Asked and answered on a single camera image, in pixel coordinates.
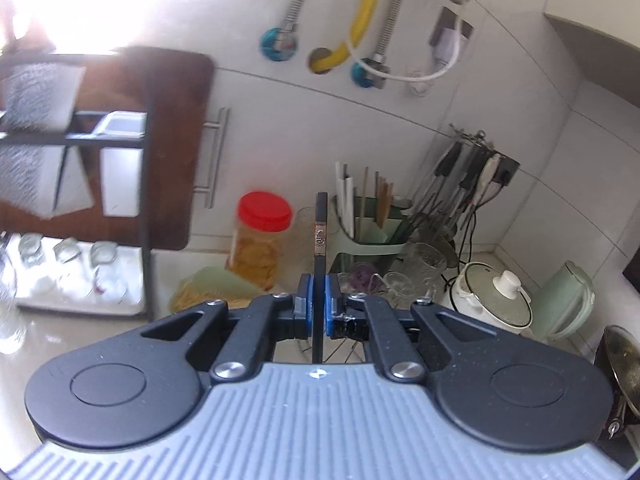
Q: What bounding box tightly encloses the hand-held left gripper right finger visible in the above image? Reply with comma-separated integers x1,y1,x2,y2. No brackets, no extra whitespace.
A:
324,272,497,382

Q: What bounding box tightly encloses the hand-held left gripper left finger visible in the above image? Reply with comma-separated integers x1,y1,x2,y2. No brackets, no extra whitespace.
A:
141,272,316,382

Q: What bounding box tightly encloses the black chopstick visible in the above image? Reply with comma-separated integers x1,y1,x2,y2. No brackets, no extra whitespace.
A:
311,191,331,365

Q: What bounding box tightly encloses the row of hanging kitchen utensils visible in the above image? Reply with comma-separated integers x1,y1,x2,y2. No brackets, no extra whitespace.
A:
415,124,503,246

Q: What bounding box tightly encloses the purple glass cup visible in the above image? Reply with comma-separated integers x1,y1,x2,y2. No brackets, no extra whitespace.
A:
350,267,383,293

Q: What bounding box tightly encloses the tall textured drinking glass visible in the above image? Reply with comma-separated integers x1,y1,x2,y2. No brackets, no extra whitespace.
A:
292,206,321,286

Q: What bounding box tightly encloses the red-lidded plastic jar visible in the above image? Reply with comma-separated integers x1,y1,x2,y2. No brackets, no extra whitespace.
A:
225,190,293,291

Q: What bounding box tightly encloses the green utensil caddy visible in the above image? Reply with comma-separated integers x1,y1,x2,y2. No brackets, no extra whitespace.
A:
330,195,426,281

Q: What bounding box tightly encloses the clear glass cup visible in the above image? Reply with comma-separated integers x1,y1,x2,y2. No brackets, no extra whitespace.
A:
382,271,426,306

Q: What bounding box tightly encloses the green plastic colander basket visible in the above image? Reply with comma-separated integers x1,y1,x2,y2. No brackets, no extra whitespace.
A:
169,265,261,313

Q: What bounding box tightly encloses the large textured glass mug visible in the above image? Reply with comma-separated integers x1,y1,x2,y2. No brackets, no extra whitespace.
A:
407,241,448,291

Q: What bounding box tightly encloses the bunch of assorted chopsticks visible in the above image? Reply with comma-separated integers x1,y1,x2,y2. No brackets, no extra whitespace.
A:
334,160,396,238

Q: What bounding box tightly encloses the white rice cooker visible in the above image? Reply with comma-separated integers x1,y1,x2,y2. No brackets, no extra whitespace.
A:
440,260,535,337

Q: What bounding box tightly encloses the white drain tray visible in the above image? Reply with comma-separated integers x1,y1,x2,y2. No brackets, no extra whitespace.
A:
15,250,153,317

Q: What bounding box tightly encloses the black metal rack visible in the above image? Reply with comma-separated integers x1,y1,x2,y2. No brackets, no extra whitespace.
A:
0,52,156,321

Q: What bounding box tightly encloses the brown wooden cutting board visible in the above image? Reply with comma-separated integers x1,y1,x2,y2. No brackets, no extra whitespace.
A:
0,47,216,251

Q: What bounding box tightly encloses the upturned drinking glass red mark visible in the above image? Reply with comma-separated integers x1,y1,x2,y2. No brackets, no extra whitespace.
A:
89,240,123,306

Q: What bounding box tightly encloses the white rack bin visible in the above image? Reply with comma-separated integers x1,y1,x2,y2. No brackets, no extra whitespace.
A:
50,145,96,221
92,110,149,218

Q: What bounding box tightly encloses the pale green electric kettle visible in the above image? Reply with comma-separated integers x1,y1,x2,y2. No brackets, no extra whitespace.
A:
529,260,597,343

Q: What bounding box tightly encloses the white power adapter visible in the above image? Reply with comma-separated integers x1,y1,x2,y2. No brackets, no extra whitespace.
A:
430,7,473,68

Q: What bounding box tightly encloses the textured glass pitcher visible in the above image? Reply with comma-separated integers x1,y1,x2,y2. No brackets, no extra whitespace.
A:
0,232,26,346

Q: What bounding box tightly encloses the dark metal wok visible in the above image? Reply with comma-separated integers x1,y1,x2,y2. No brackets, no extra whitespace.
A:
594,324,640,443

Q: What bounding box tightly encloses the grey textured cloth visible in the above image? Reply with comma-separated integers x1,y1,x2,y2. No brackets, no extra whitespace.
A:
0,62,87,221

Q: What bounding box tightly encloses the grey range hood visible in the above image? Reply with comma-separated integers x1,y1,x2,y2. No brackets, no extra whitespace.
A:
544,12,640,98

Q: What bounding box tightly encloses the steel wire glass holder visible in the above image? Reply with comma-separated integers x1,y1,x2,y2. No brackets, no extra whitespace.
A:
297,285,451,365

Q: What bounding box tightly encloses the black power cable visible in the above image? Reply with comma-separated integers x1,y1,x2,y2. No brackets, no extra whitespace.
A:
462,180,501,271

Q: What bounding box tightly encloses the steel cabinet handle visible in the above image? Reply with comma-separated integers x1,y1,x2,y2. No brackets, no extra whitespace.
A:
194,106,230,209

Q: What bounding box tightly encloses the teal pipe wall flange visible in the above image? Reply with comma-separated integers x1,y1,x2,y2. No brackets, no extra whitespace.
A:
350,55,388,88
260,25,301,61

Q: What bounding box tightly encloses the white cable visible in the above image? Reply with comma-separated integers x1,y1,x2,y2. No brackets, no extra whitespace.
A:
357,15,466,83

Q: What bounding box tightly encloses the yellow gas hose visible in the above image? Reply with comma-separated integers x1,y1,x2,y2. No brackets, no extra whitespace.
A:
307,0,391,73

